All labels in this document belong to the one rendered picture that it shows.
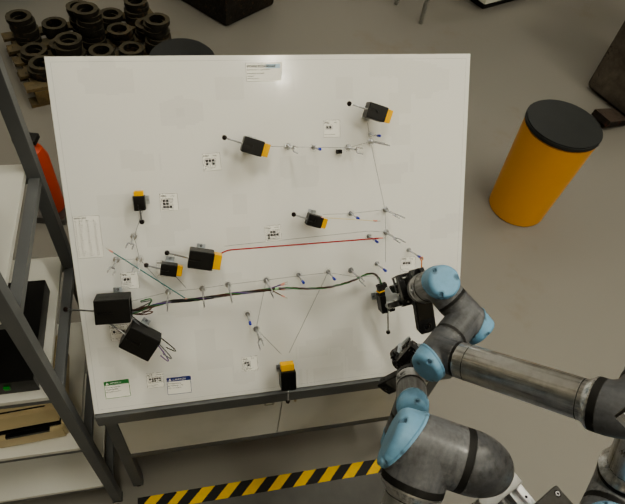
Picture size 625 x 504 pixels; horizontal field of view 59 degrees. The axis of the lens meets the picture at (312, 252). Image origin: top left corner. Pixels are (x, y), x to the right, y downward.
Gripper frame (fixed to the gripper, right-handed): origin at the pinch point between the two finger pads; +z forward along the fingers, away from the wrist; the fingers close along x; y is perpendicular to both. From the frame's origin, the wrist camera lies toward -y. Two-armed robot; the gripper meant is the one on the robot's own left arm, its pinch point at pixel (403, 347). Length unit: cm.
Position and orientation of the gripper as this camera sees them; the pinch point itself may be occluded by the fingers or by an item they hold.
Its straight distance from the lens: 168.6
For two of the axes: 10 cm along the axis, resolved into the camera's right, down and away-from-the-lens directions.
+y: 5.6, -7.6, -3.2
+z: 1.2, -3.1, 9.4
